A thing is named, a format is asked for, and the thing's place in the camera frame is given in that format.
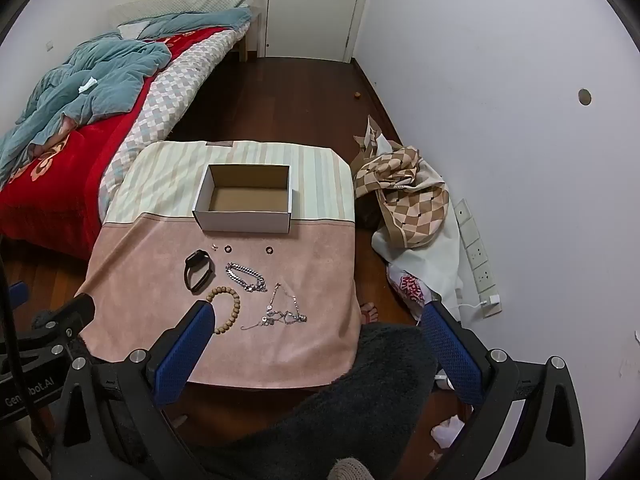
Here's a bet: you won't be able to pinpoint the red and white bag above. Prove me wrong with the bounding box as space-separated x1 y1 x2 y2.
387 265 431 321

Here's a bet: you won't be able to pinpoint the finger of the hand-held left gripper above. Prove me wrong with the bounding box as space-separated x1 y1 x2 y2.
31 292 96 348
7 281 29 311

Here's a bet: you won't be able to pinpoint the silver pendant necklace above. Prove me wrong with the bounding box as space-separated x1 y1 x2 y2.
241 282 308 332

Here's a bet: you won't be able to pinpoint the beige knit sock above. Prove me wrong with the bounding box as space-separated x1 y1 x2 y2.
327 456 376 480

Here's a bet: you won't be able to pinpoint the white cardboard box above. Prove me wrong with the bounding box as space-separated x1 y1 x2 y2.
192 163 292 234

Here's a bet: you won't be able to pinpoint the silver chain bracelet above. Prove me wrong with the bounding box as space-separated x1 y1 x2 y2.
225 262 269 293

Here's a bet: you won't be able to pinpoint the grey checkered bed sheet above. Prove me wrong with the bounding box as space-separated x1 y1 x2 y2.
97 30 248 221

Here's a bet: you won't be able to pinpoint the brown checkered cloth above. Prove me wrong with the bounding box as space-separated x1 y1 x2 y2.
350 115 475 311

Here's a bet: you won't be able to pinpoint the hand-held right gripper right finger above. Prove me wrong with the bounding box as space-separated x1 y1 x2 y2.
421 301 587 480

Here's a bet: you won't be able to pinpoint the black smart band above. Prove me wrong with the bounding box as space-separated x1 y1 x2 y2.
184 249 216 294

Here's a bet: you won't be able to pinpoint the wooden bead bracelet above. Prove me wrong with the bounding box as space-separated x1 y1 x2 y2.
207 286 241 335

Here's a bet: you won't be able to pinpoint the teal quilt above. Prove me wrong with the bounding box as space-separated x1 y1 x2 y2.
0 7 251 171

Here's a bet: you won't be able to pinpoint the red floral blanket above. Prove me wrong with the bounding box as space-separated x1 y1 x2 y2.
0 27 236 261

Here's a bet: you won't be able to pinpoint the crumpled white paper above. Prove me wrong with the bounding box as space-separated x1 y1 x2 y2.
431 414 468 447

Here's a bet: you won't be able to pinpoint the white door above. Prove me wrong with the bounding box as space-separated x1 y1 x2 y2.
263 0 368 63

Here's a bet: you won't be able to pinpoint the pink and striped tablecloth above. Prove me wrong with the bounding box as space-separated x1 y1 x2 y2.
75 140 362 391

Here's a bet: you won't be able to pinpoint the white power strip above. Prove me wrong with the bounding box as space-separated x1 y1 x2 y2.
452 199 502 317

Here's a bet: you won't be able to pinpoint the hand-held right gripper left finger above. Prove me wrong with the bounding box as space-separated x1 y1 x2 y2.
50 301 217 480

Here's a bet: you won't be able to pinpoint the dark grey fleece pants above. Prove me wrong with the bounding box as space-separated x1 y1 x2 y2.
190 322 441 480

